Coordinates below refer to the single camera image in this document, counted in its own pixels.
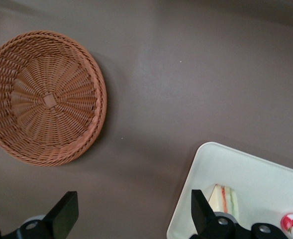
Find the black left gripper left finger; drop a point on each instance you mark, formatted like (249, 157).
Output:
(61, 216)

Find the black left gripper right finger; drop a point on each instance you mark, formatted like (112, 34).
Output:
(202, 216)

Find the triangular sandwich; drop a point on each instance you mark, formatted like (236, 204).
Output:
(225, 201)

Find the beige rectangular serving tray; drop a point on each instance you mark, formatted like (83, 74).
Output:
(248, 179)

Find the round brown wicker basket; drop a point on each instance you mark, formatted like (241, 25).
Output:
(49, 99)

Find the brown table cover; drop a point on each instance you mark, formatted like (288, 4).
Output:
(173, 74)

